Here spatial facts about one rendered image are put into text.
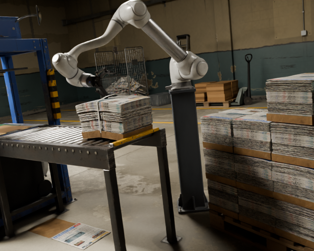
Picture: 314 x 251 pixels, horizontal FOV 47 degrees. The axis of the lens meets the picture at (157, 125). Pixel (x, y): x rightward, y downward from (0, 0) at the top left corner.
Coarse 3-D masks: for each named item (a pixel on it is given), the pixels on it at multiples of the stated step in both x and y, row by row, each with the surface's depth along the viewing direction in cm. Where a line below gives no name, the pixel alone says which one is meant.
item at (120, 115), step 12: (132, 96) 229; (144, 96) 227; (108, 108) 211; (120, 108) 205; (132, 108) 213; (144, 108) 221; (108, 120) 213; (120, 120) 207; (132, 120) 213; (144, 120) 222; (120, 132) 209
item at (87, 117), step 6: (90, 102) 218; (78, 108) 226; (84, 108) 223; (90, 108) 224; (78, 114) 228; (84, 114) 224; (90, 114) 221; (84, 120) 226; (90, 120) 222; (96, 120) 221; (84, 126) 228; (90, 126) 224; (96, 126) 221
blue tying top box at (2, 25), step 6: (0, 18) 298; (6, 18) 302; (12, 18) 307; (0, 24) 298; (6, 24) 302; (12, 24) 306; (18, 24) 311; (0, 30) 298; (6, 30) 302; (12, 30) 306; (18, 30) 311; (0, 36) 298; (6, 36) 302; (12, 36) 307; (18, 36) 311
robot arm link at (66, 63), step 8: (112, 24) 246; (120, 24) 247; (112, 32) 246; (96, 40) 241; (104, 40) 244; (80, 48) 232; (88, 48) 237; (56, 56) 224; (64, 56) 224; (72, 56) 228; (56, 64) 223; (64, 64) 224; (72, 64) 228; (64, 72) 228; (72, 72) 230
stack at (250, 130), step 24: (216, 120) 236; (240, 120) 219; (264, 120) 210; (240, 144) 224; (264, 144) 208; (288, 144) 195; (312, 144) 184; (216, 168) 246; (240, 168) 227; (264, 168) 211; (288, 168) 198; (312, 168) 187; (216, 192) 252; (240, 192) 231; (288, 192) 201; (312, 192) 188; (216, 216) 256; (264, 216) 219; (288, 216) 204; (312, 216) 191; (288, 240) 207; (312, 240) 194
